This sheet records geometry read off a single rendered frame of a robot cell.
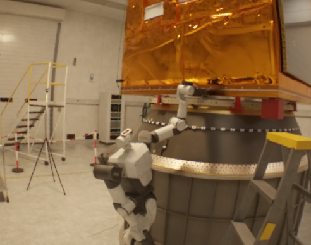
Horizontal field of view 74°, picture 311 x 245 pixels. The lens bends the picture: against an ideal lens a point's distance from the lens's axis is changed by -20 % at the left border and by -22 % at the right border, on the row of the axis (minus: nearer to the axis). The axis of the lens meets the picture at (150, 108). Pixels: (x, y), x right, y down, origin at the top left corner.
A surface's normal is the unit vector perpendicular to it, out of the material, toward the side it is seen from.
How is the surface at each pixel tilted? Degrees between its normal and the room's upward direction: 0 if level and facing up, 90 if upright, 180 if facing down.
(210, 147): 62
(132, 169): 94
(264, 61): 91
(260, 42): 88
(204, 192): 90
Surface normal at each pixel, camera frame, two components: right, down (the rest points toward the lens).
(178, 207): -0.54, 0.00
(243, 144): -0.09, -0.45
